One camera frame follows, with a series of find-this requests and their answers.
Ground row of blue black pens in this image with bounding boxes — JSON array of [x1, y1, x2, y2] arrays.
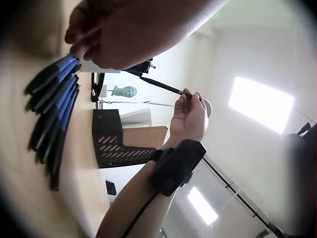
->
[[24, 56, 82, 191]]

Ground black ceiling rail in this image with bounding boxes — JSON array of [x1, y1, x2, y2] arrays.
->
[[203, 157, 285, 237]]

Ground black perforated desk organizer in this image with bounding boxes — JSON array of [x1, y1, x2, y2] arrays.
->
[[92, 109, 157, 169]]

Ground person's left hand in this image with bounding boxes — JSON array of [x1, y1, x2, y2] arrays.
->
[[65, 0, 231, 70]]

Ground metal rod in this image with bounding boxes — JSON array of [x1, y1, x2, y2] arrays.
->
[[99, 100, 176, 107]]

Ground white panel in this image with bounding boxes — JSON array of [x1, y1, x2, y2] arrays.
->
[[120, 108, 152, 128]]

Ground black clamp device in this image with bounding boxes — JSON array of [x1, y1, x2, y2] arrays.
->
[[122, 58, 157, 77]]

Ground person's left fingers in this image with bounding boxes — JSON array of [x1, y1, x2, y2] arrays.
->
[[65, 5, 104, 61]]

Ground person's right thumb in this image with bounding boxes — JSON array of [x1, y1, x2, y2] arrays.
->
[[192, 92, 209, 117]]

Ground small black flat object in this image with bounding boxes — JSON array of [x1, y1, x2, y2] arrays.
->
[[106, 180, 117, 196]]

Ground teal mannequin head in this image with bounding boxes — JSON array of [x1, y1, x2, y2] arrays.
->
[[109, 85, 137, 98]]

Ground small rectangular ceiling lamp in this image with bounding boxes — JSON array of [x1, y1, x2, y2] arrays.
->
[[187, 186, 219, 226]]

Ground black pen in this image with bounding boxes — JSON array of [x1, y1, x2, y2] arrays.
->
[[139, 76, 203, 101]]

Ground wooden board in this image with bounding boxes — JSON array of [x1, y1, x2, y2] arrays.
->
[[122, 126, 169, 149]]

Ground black wrist band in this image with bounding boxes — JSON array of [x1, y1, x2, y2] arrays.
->
[[148, 139, 207, 197]]

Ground person's right hand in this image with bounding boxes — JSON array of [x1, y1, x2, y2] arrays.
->
[[169, 92, 210, 143]]

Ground white round ceiling fixture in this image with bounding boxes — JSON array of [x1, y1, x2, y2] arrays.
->
[[202, 98, 213, 120]]

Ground white box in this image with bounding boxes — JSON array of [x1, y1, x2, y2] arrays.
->
[[79, 56, 122, 74]]

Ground person's right fingers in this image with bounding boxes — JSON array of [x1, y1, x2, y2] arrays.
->
[[173, 94, 194, 112]]

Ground black ring lamp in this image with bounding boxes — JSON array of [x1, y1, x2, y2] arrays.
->
[[90, 72, 106, 102]]

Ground large rectangular ceiling lamp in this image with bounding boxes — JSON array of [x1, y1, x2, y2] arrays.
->
[[228, 76, 295, 135]]

